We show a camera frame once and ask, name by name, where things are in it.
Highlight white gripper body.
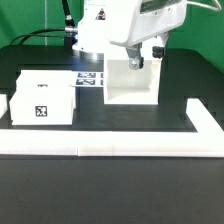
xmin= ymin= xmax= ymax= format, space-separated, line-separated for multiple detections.
xmin=108 ymin=0 xmax=187 ymax=47

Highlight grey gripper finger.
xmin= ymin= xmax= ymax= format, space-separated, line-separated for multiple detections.
xmin=126 ymin=44 xmax=144 ymax=70
xmin=152 ymin=33 xmax=169 ymax=59

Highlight white drawer cabinet box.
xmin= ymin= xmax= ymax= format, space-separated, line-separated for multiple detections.
xmin=103 ymin=49 xmax=162 ymax=105

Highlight white L-shaped fence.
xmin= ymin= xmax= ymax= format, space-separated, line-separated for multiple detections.
xmin=0 ymin=98 xmax=224 ymax=158

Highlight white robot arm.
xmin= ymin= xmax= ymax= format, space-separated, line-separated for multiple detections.
xmin=73 ymin=0 xmax=187 ymax=70

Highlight white drawer tray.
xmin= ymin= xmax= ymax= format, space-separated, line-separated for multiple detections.
xmin=10 ymin=86 xmax=76 ymax=125
xmin=16 ymin=70 xmax=73 ymax=89

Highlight white marker sheet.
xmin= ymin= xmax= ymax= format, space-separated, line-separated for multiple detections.
xmin=72 ymin=71 xmax=104 ymax=87

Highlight white block left edge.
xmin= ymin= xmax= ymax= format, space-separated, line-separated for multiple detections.
xmin=0 ymin=94 xmax=8 ymax=119

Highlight white front drawer tray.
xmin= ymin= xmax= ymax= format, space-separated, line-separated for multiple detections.
xmin=10 ymin=86 xmax=76 ymax=125

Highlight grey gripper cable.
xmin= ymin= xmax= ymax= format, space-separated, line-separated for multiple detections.
xmin=186 ymin=0 xmax=223 ymax=12

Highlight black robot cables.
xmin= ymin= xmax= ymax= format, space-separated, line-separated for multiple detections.
xmin=9 ymin=0 xmax=78 ymax=46

